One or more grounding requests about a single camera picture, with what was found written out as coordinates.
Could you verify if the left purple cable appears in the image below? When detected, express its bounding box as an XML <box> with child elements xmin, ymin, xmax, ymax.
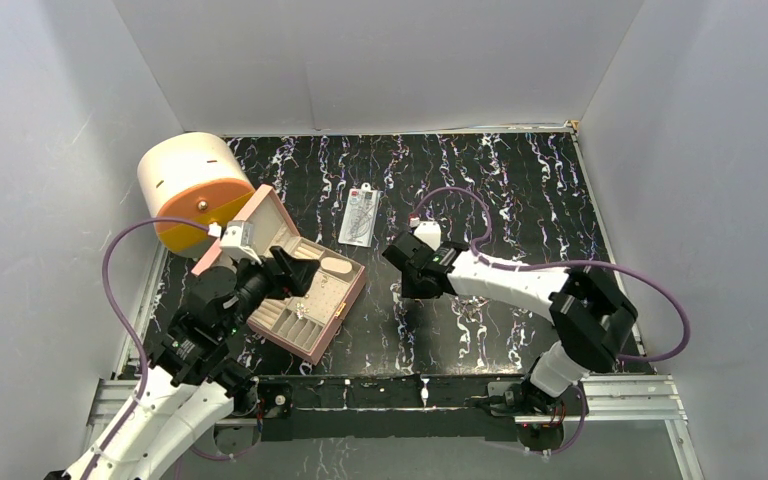
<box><xmin>79</xmin><ymin>217</ymin><xmax>223</xmax><ymax>480</ymax></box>

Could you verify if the purple cable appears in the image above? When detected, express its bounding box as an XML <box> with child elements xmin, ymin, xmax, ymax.
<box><xmin>409</xmin><ymin>186</ymin><xmax>692</xmax><ymax>455</ymax></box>
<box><xmin>79</xmin><ymin>217</ymin><xmax>223</xmax><ymax>480</ymax></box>

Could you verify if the pink open jewelry box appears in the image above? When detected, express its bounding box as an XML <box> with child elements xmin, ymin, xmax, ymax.
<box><xmin>191</xmin><ymin>185</ymin><xmax>367</xmax><ymax>365</ymax></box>

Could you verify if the silver jewelry in box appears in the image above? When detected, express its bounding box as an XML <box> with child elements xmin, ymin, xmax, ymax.
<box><xmin>294</xmin><ymin>302</ymin><xmax>309</xmax><ymax>318</ymax></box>

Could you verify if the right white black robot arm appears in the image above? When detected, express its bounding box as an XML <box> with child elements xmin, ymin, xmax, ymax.
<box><xmin>382</xmin><ymin>232</ymin><xmax>638</xmax><ymax>414</ymax></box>

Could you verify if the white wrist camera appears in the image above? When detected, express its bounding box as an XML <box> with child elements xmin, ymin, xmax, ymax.
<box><xmin>207</xmin><ymin>220</ymin><xmax>261</xmax><ymax>264</ymax></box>
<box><xmin>408</xmin><ymin>215</ymin><xmax>442</xmax><ymax>250</ymax></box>

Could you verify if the white orange cylindrical drawer box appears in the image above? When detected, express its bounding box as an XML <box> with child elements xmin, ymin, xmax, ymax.
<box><xmin>137</xmin><ymin>132</ymin><xmax>255</xmax><ymax>226</ymax></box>

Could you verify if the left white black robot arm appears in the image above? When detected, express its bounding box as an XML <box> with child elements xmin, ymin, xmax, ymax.
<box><xmin>47</xmin><ymin>246</ymin><xmax>320</xmax><ymax>479</ymax></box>

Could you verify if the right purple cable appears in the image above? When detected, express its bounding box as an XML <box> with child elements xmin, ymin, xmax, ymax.
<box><xmin>409</xmin><ymin>186</ymin><xmax>692</xmax><ymax>455</ymax></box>

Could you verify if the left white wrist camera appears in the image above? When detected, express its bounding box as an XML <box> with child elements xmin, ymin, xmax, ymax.
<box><xmin>207</xmin><ymin>220</ymin><xmax>261</xmax><ymax>264</ymax></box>

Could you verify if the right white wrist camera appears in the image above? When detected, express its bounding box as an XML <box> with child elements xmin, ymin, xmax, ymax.
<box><xmin>408</xmin><ymin>215</ymin><xmax>442</xmax><ymax>250</ymax></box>

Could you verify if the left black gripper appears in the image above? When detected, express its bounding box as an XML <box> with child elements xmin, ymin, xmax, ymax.
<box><xmin>220</xmin><ymin>245</ymin><xmax>320</xmax><ymax>337</ymax></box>

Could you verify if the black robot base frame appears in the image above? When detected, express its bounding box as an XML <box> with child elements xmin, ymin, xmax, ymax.
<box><xmin>216</xmin><ymin>374</ymin><xmax>589</xmax><ymax>454</ymax></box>

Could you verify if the clear packaged necklace card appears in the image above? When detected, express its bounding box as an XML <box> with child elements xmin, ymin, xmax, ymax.
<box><xmin>338</xmin><ymin>183</ymin><xmax>381</xmax><ymax>248</ymax></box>

